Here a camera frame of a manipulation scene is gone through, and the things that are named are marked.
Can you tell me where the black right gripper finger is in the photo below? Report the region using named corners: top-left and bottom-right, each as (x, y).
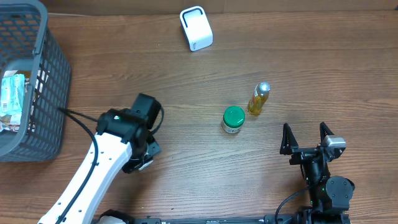
top-left (280, 123), bottom-right (299, 155)
top-left (320, 122), bottom-right (334, 143)

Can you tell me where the yellow liquid bottle silver cap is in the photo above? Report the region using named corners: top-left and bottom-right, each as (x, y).
top-left (248, 82), bottom-right (271, 115)

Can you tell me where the green lid white jar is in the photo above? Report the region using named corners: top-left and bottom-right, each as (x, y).
top-left (221, 106), bottom-right (246, 134)

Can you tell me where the teal wet wipes pack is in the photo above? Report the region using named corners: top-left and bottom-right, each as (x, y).
top-left (1, 73), bottom-right (25, 116)

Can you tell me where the brown snack pouch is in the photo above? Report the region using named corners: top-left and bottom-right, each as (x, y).
top-left (0, 114), bottom-right (22, 132)

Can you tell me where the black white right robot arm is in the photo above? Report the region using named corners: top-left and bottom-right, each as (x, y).
top-left (274, 122), bottom-right (355, 224)

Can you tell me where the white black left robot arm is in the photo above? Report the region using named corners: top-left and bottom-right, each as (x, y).
top-left (39, 108), bottom-right (164, 224)

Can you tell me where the grey plastic mesh basket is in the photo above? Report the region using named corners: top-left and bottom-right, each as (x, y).
top-left (1, 0), bottom-right (72, 162)

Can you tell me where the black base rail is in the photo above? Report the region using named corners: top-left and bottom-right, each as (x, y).
top-left (93, 210), bottom-right (312, 224)

